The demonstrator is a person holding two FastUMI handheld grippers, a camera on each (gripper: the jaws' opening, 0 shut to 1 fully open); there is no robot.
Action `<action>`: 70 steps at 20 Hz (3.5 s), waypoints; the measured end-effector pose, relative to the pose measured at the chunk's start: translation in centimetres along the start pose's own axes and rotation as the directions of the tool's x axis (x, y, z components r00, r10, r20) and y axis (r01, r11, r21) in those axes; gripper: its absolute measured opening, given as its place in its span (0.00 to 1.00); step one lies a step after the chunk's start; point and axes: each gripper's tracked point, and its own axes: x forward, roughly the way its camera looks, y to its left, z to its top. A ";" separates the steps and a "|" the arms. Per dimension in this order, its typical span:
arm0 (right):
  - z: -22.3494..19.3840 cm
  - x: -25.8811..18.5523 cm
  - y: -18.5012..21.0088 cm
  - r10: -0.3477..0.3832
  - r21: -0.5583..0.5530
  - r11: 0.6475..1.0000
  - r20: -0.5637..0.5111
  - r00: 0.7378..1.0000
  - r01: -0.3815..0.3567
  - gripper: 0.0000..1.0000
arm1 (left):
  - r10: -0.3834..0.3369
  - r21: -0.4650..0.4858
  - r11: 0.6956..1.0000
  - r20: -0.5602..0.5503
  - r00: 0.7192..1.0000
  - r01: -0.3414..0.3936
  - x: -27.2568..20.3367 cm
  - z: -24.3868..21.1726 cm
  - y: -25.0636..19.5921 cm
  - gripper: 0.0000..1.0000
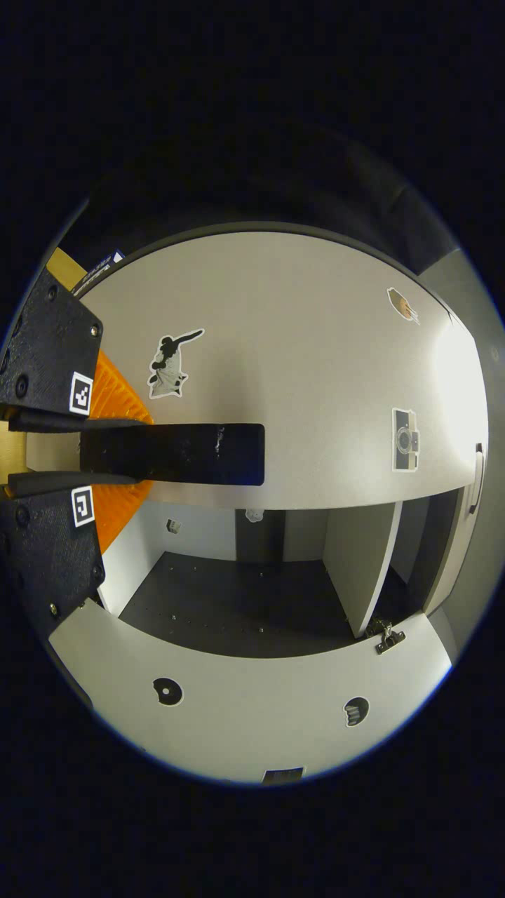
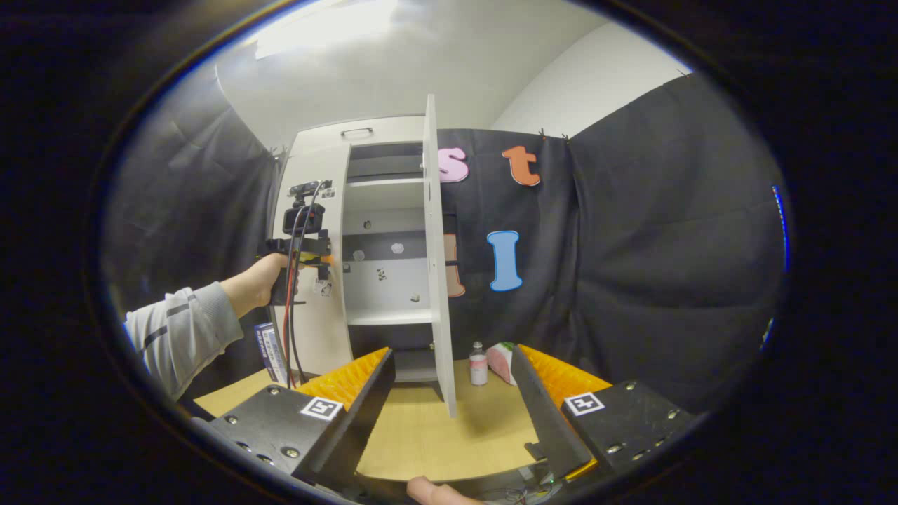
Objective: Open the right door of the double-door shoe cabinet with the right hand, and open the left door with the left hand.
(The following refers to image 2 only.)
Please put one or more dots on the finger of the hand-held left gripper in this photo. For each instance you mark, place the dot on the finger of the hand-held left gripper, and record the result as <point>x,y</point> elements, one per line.
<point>317,245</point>
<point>319,268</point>

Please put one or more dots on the small bottle with pink label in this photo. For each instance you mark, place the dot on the small bottle with pink label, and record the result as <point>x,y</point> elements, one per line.
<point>478,368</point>

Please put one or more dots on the black backdrop cloth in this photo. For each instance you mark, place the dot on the black backdrop cloth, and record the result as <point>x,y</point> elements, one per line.
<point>631,245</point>

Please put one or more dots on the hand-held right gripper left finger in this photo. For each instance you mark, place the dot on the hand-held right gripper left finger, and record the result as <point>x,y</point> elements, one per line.
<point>365,414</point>

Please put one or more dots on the cabinet door with camera sticker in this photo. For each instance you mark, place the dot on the cabinet door with camera sticker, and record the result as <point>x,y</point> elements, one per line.
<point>330,330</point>

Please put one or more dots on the white double-door shoe cabinet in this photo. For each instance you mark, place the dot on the white double-door shoe cabinet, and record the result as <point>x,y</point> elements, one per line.
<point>316,137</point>

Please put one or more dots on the white cabinet shelf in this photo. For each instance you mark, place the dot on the white cabinet shelf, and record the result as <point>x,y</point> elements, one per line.
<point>393,317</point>
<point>382,193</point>

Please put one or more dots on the cabinet door with cat sticker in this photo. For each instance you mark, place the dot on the cabinet door with cat sticker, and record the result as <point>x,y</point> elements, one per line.
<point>436,280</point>

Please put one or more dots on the white book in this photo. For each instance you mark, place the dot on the white book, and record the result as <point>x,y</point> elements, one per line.
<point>275,354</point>

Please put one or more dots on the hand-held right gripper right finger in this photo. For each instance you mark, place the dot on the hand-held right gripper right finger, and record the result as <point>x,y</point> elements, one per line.
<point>540,414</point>

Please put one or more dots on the watermelon slice toy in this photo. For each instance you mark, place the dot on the watermelon slice toy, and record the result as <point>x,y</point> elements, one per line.
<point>499,361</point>

